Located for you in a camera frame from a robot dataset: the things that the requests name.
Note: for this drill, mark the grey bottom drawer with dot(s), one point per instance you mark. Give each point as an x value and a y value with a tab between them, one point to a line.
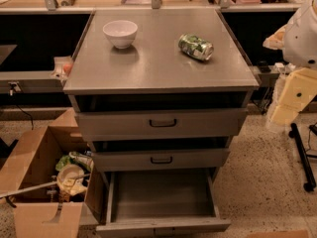
161	203

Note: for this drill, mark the green plastic bag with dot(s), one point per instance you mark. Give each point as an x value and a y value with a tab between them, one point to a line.
74	158

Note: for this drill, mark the white ceramic bowl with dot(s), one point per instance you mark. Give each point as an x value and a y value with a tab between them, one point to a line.
120	33

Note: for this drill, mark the grey drawer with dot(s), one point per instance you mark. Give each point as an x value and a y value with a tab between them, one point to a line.
160	160
161	203
161	124

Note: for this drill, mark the brown cardboard box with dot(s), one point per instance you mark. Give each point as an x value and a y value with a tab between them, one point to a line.
31	163

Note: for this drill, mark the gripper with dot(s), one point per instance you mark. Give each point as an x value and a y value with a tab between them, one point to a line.
301	40

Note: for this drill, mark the cream bowl in box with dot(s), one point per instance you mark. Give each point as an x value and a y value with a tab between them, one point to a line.
70	180

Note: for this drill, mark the grey metal rod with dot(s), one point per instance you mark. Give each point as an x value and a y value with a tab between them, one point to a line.
35	187

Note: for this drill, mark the green soda can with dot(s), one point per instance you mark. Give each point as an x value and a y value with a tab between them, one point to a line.
195	47

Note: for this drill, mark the black floor stand bar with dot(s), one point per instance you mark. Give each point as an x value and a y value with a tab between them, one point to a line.
310	184

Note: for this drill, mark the grey top drawer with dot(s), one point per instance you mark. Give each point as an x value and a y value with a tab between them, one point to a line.
161	124

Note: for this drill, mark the small orange ball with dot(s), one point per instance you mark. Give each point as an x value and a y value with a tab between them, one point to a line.
67	68

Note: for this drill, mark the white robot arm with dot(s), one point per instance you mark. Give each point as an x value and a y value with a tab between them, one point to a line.
298	42

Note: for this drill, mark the grey middle drawer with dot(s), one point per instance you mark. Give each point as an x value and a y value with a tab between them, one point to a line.
160	160

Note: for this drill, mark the grey metal drawer cabinet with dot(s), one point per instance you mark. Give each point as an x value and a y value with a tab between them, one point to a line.
154	74

